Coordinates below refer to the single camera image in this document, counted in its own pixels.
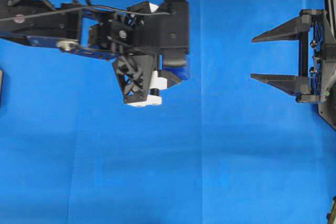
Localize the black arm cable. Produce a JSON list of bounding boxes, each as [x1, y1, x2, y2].
[[0, 0, 174, 23]]

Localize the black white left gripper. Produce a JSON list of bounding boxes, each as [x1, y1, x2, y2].
[[88, 2, 182, 107]]

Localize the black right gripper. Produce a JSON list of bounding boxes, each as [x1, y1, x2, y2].
[[250, 9, 335, 129]]

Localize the blue table cloth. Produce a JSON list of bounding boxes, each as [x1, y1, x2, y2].
[[1, 0, 335, 223]]

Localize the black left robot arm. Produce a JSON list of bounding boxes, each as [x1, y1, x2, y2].
[[1, 0, 190, 107]]

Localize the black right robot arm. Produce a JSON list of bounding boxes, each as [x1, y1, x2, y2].
[[250, 0, 335, 128]]

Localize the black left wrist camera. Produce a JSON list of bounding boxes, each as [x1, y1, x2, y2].
[[136, 0, 190, 68]]

